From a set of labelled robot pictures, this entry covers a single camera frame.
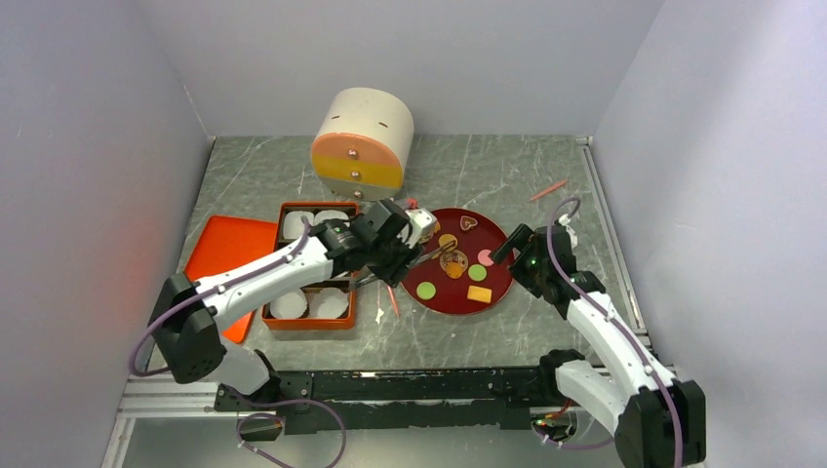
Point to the dark red round plate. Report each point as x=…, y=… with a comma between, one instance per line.
x=451, y=294

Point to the white paper cup top-right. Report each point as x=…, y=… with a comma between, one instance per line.
x=325, y=215

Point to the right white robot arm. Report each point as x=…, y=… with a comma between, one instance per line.
x=655, y=419

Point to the brown heart cookie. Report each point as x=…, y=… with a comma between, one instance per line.
x=467, y=223

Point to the round orange waffle cookie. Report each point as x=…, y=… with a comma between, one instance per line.
x=447, y=243

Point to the orange swirl cookie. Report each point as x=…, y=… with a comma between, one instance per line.
x=428, y=233

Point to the orange pen near box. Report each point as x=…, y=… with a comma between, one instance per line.
x=393, y=301

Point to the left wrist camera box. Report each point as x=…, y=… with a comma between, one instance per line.
x=419, y=219

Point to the round mini drawer cabinet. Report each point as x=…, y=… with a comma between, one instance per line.
x=362, y=148

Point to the orange chip cookie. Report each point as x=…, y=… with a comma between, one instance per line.
x=455, y=270

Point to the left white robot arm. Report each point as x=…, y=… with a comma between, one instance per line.
x=190, y=316

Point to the white paper cup bottom-left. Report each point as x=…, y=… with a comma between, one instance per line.
x=289, y=306

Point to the orange box lid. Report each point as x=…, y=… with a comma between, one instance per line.
x=229, y=242

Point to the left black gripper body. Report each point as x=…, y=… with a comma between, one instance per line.
x=390, y=260

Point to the white paper cup top-left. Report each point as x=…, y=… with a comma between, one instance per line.
x=293, y=222

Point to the pink round cookie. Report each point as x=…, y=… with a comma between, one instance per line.
x=484, y=257

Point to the white paper cup bottom-right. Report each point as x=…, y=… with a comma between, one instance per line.
x=328, y=304

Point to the green round cookie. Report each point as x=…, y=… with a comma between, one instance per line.
x=425, y=291
x=477, y=273

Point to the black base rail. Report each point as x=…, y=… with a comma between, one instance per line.
x=510, y=398

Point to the yellow rectangular biscuit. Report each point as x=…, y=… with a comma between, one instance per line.
x=479, y=294

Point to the orange cookie box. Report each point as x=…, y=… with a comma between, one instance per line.
x=305, y=323

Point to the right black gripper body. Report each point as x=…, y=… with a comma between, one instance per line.
x=529, y=271

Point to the orange pen far right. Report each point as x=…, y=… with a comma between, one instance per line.
x=548, y=190

